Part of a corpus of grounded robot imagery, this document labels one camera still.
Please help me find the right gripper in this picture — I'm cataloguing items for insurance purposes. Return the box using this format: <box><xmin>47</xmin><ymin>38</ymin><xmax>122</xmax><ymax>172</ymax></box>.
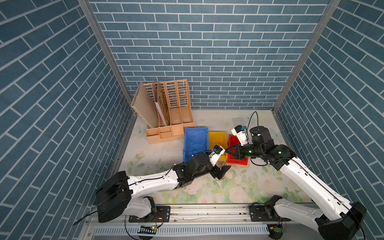
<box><xmin>223</xmin><ymin>142</ymin><xmax>262</xmax><ymax>159</ymax></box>

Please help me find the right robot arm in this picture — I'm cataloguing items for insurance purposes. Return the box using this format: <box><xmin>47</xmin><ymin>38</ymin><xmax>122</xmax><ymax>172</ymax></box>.
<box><xmin>226</xmin><ymin>125</ymin><xmax>367</xmax><ymax>240</ymax></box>

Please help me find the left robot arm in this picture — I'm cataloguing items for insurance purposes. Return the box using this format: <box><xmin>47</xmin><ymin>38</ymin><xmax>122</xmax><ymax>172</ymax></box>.
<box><xmin>96</xmin><ymin>151</ymin><xmax>231</xmax><ymax>223</ymax></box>

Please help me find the red plastic bin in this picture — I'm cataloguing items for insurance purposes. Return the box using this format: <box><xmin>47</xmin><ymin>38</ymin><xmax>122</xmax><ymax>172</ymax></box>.
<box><xmin>227</xmin><ymin>135</ymin><xmax>249</xmax><ymax>166</ymax></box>

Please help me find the yellow plastic bin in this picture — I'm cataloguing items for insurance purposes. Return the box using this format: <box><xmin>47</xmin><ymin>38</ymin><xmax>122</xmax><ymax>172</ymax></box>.
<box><xmin>209</xmin><ymin>132</ymin><xmax>228</xmax><ymax>150</ymax></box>

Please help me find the blue plastic bin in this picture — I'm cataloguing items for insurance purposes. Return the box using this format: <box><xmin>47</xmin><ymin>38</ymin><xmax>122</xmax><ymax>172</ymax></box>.
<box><xmin>183</xmin><ymin>128</ymin><xmax>209</xmax><ymax>163</ymax></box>

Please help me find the small green circuit board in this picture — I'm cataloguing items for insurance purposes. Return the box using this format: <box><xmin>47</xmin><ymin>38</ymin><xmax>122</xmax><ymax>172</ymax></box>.
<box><xmin>270</xmin><ymin>227</ymin><xmax>284</xmax><ymax>234</ymax></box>

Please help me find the peach desk file organizer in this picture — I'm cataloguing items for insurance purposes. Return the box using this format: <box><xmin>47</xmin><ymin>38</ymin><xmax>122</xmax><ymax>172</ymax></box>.
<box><xmin>144</xmin><ymin>79</ymin><xmax>195</xmax><ymax>144</ymax></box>

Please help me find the pink framed printed board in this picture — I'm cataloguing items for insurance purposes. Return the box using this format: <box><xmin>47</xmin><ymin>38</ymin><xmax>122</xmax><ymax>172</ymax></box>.
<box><xmin>154</xmin><ymin>82</ymin><xmax>170</xmax><ymax>127</ymax></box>

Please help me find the beige folder board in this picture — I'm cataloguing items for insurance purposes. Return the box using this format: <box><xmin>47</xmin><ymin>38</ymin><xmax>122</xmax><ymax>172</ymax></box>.
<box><xmin>131</xmin><ymin>83</ymin><xmax>159</xmax><ymax>128</ymax></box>

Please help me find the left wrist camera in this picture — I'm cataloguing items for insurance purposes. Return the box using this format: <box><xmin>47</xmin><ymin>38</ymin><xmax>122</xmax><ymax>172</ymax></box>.
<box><xmin>209</xmin><ymin>145</ymin><xmax>226</xmax><ymax>166</ymax></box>

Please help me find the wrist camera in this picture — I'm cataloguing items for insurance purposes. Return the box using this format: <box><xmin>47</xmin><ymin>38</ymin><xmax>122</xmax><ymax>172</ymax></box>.
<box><xmin>209</xmin><ymin>145</ymin><xmax>226</xmax><ymax>166</ymax></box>
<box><xmin>231</xmin><ymin>125</ymin><xmax>249</xmax><ymax>146</ymax></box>

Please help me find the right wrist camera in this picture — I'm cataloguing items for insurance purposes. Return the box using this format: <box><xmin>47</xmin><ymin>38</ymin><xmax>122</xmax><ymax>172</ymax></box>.
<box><xmin>231</xmin><ymin>125</ymin><xmax>249</xmax><ymax>146</ymax></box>

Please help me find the aluminium mounting rail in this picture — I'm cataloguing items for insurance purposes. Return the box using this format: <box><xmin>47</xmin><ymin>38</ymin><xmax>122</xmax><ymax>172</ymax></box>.
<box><xmin>91</xmin><ymin>204</ymin><xmax>321</xmax><ymax>240</ymax></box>

